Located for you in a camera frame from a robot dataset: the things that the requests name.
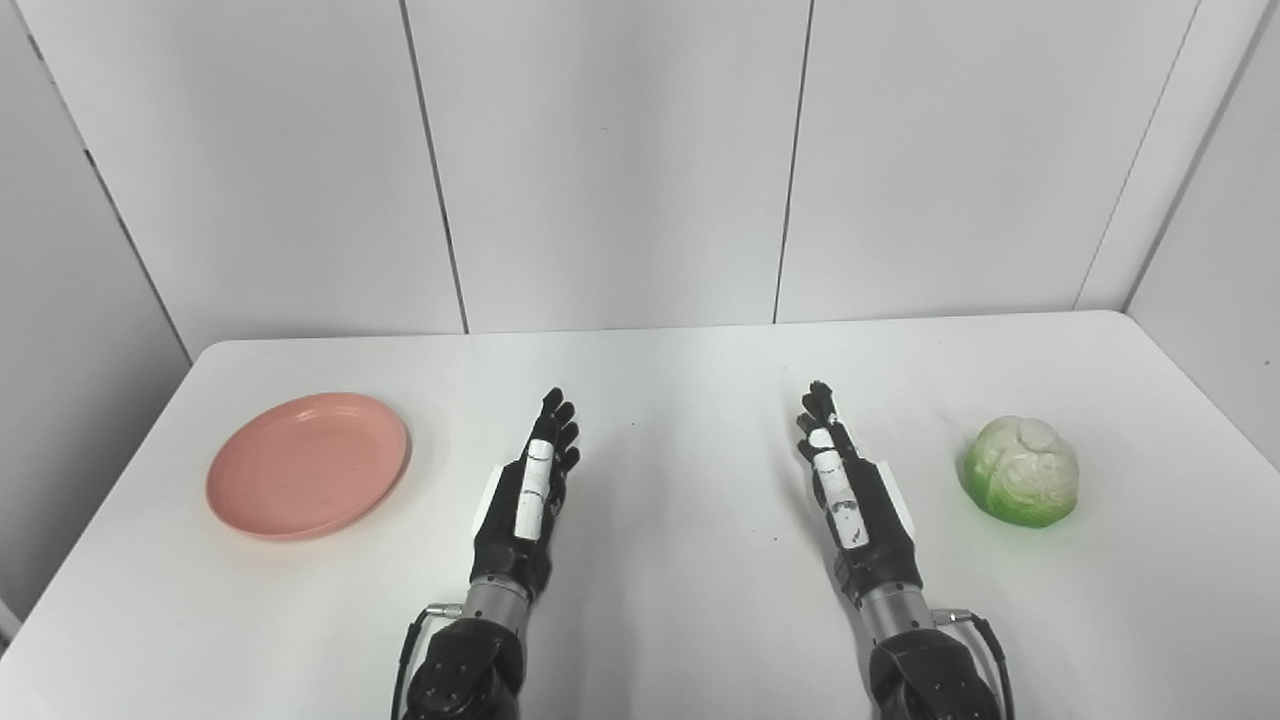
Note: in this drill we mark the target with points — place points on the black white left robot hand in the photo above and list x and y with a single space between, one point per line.
508 545

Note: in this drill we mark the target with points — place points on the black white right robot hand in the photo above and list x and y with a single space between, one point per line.
880 545

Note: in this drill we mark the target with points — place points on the green cabbage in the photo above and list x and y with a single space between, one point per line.
1022 475

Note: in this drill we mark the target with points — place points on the pink plate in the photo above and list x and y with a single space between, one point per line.
305 468

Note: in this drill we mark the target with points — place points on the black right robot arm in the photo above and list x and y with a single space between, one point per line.
925 675

